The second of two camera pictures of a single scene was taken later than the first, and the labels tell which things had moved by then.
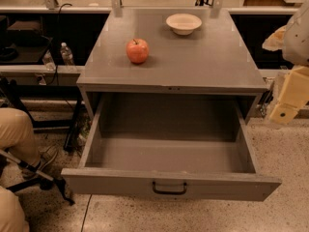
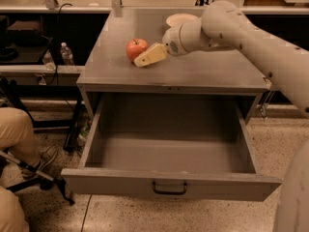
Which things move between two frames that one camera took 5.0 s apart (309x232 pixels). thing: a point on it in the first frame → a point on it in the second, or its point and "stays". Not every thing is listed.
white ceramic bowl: x=183 y=23 stays
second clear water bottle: x=48 y=61 stays
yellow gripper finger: x=294 y=97 → x=179 y=40
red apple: x=137 y=50 stays
